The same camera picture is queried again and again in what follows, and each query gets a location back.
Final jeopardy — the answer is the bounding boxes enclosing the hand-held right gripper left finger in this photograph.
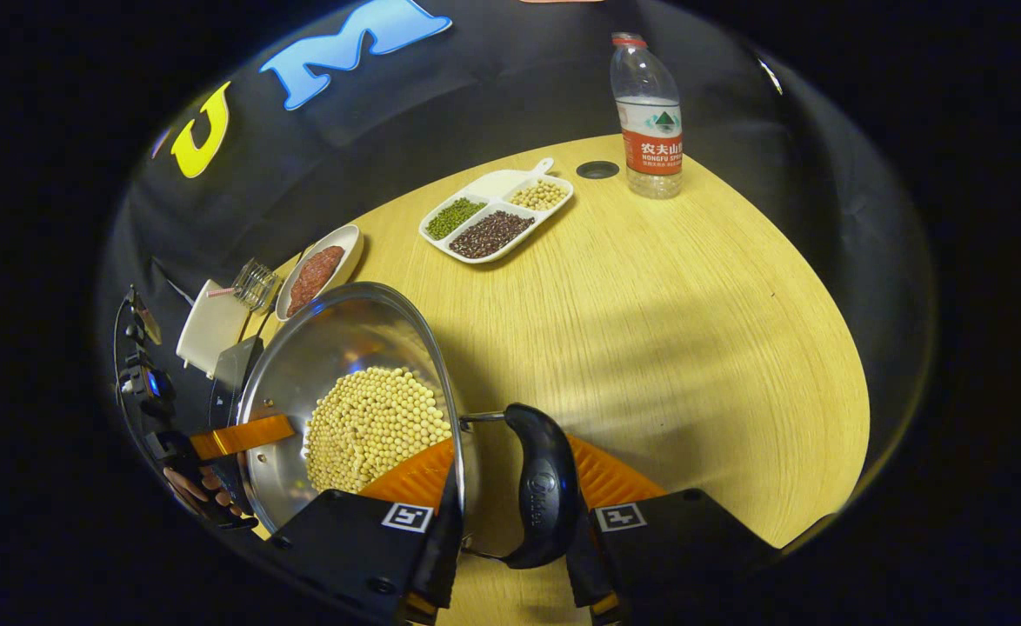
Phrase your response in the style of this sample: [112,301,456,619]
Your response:
[267,435,468,626]

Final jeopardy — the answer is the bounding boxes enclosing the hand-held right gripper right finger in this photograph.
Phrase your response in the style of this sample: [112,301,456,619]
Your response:
[563,433,781,626]

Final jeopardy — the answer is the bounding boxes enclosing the black induction cooktop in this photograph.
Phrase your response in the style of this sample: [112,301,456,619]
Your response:
[208,336,265,436]

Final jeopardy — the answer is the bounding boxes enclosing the stainless steel pot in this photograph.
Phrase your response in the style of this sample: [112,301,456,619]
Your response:
[234,281,583,570]

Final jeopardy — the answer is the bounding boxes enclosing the white toaster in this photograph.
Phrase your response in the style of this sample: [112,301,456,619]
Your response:
[176,279,252,380]

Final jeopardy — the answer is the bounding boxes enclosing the large pile of soybeans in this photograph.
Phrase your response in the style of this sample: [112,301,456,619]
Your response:
[302,366,453,495]

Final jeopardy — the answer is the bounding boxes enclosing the brown meat piece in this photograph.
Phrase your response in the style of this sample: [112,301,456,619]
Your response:
[286,265,329,316]
[302,245,346,292]

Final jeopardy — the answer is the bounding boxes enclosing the round white plate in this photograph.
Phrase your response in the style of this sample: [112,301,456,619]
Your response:
[275,224,364,323]

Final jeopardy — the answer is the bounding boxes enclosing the pile of green beans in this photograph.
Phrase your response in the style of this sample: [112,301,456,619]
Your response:
[425,197,487,242]

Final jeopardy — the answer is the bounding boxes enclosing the pile of dark red beans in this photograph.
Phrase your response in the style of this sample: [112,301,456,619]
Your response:
[449,210,536,260]

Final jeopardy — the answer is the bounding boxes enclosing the white divided tray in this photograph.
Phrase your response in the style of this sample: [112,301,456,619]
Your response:
[418,157,576,264]

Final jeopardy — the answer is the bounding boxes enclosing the small pile of soybeans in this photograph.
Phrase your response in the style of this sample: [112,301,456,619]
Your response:
[508,180,569,211]

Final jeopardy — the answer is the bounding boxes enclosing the black backdrop cloth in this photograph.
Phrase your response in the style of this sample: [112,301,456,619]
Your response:
[97,0,938,523]

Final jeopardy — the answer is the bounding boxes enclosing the clear plastic water bottle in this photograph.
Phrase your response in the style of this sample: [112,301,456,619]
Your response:
[610,32,684,201]

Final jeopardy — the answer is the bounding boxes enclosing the small wire mesh basket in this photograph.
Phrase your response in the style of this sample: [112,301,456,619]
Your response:
[234,258,282,312]

